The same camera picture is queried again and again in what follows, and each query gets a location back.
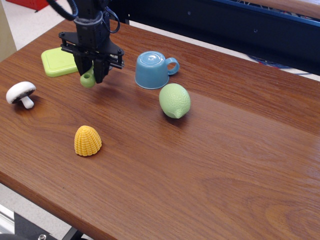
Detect green toy lime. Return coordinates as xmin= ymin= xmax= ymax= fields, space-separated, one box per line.
xmin=159 ymin=83 xmax=191 ymax=119

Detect black braided cable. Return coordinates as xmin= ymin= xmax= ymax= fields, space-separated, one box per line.
xmin=46 ymin=0 xmax=81 ymax=22

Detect blue upturned toy cup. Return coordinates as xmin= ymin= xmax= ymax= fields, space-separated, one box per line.
xmin=135 ymin=51 xmax=180 ymax=90

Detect white toy mushroom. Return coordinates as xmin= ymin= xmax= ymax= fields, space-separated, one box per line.
xmin=6 ymin=81 xmax=37 ymax=109

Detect red box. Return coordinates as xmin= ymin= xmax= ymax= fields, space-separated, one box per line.
xmin=6 ymin=0 xmax=49 ymax=11

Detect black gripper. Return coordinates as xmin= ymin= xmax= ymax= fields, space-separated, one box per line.
xmin=59 ymin=11 xmax=124 ymax=84

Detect green handled grey spatula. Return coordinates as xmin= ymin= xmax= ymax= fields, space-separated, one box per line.
xmin=80 ymin=66 xmax=96 ymax=88

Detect black bracket with screw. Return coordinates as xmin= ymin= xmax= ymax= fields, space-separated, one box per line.
xmin=9 ymin=212 xmax=83 ymax=240

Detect yellow toy corn piece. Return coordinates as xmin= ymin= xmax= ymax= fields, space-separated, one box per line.
xmin=74 ymin=125 xmax=102 ymax=157

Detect green plastic cutting board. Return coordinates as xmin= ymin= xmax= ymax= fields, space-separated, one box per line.
xmin=41 ymin=47 xmax=78 ymax=77

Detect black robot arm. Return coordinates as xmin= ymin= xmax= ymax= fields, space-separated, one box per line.
xmin=59 ymin=0 xmax=125 ymax=84

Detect blue cables behind table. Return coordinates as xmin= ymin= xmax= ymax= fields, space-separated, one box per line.
xmin=247 ymin=53 xmax=320 ymax=77

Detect black metal frame rail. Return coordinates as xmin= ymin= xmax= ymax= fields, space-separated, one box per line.
xmin=110 ymin=0 xmax=320 ymax=75

